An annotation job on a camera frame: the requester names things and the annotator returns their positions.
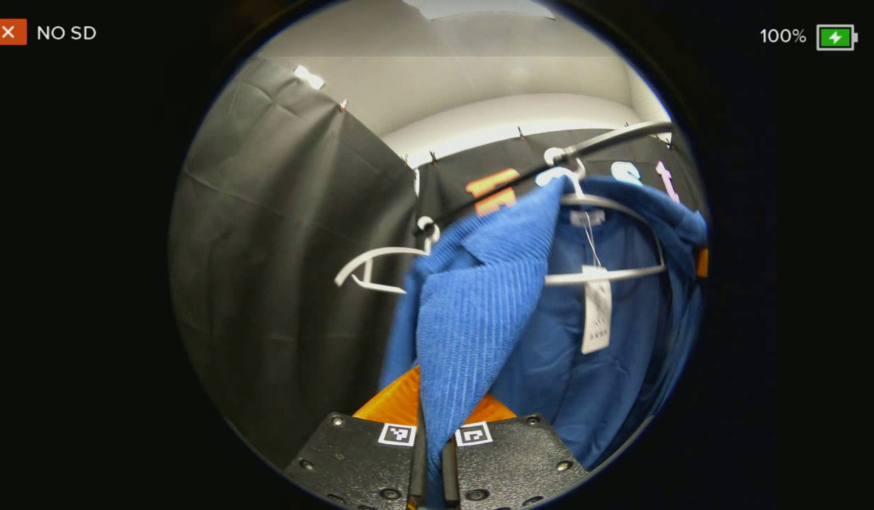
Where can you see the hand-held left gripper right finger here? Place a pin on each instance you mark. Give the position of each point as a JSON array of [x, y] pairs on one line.
[[450, 474]]

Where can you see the white clothes hanger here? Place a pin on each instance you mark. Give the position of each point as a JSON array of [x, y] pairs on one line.
[[607, 275], [380, 252]]

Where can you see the white garment tag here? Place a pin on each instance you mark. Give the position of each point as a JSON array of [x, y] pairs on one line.
[[597, 312]]

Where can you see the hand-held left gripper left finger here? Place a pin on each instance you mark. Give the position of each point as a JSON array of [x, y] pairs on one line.
[[417, 474]]

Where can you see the ceiling light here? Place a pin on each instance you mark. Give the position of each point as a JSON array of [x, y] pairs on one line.
[[308, 76]]

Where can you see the black clothes rack rail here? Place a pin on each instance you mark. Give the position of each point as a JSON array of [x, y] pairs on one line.
[[607, 140]]

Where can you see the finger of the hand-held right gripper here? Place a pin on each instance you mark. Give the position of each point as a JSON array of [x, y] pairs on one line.
[[702, 262]]

